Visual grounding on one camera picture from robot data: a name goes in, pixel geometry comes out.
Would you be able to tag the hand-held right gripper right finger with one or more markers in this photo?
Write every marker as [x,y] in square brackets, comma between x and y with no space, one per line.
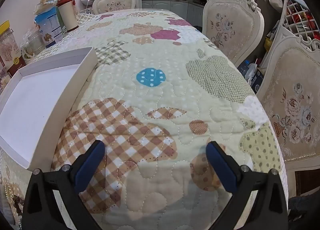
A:
[222,167]

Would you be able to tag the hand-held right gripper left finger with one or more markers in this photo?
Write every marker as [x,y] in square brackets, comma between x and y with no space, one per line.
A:
[90,166]

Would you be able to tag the white shallow box tray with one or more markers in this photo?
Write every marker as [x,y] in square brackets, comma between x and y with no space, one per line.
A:
[37,100]

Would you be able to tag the person's jeans leg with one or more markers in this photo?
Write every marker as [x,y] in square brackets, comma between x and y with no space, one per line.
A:
[303,205]

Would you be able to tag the quilted patchwork tablecloth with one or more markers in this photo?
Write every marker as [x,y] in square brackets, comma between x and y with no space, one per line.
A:
[160,100]

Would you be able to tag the ornate cream floral chair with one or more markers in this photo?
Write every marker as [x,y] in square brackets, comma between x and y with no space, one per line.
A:
[230,25]
[112,3]
[295,110]

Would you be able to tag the blue cardboard box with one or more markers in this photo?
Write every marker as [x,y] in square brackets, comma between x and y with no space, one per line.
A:
[257,80]

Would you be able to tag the clear plastic bottle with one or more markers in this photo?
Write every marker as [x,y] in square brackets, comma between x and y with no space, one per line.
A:
[247,70]

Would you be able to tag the small clear glass jar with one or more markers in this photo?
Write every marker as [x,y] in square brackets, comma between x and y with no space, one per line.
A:
[36,42]

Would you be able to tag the yellow lid glass jar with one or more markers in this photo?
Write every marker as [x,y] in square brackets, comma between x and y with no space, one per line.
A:
[10,47]

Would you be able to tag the blue milk powder can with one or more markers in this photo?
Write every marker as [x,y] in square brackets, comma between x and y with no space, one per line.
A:
[50,27]

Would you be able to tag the beige cup with red lid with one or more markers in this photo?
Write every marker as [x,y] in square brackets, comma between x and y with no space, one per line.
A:
[68,15]

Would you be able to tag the white kitchen cabinets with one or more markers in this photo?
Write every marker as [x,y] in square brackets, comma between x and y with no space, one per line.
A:
[172,6]

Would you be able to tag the white lattice rack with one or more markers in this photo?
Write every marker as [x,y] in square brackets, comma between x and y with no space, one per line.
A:
[295,12]

